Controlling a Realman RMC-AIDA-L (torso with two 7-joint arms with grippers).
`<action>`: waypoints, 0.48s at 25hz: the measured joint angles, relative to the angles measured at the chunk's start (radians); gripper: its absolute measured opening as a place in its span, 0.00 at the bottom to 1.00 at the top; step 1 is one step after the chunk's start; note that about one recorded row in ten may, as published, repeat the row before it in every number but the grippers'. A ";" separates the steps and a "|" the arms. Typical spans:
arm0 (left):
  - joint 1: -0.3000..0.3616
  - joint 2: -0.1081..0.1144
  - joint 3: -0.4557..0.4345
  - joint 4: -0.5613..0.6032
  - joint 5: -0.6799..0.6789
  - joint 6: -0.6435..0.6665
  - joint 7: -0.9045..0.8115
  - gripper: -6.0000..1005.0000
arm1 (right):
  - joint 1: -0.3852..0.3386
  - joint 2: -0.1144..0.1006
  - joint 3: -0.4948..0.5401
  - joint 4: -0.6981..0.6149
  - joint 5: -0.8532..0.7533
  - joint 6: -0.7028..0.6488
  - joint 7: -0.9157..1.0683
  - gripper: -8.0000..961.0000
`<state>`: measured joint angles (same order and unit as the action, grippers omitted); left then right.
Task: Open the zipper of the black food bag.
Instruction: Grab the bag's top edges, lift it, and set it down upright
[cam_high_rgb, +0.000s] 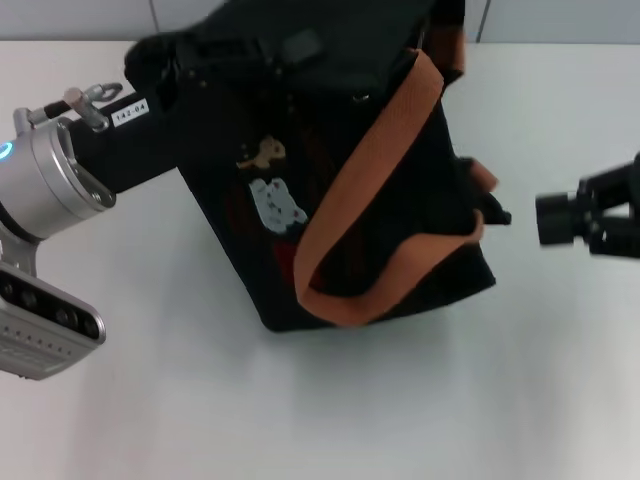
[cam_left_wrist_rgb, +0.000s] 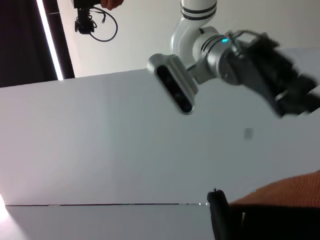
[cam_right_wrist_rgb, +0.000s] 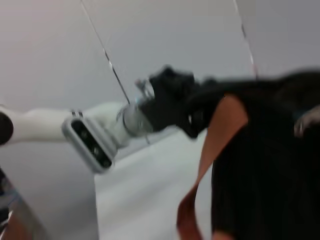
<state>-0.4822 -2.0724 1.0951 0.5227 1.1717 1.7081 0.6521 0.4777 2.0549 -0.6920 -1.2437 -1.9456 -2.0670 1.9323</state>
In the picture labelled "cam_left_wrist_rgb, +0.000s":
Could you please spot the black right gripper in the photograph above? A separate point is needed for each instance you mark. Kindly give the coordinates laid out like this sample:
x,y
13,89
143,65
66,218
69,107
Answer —
x,y
255,65

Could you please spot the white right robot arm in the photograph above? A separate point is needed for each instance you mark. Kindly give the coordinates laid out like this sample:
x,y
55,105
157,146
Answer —
x,y
185,30

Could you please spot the person's bare hand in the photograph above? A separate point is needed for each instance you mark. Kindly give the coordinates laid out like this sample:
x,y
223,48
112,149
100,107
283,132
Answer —
x,y
111,3

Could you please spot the white light strip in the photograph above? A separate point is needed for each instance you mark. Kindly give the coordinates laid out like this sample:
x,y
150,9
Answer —
x,y
51,42

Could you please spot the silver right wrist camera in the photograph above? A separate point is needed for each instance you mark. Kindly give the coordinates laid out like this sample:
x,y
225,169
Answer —
x,y
175,82

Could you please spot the dark wall panel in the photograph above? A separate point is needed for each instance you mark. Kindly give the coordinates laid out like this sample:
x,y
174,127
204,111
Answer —
x,y
20,37

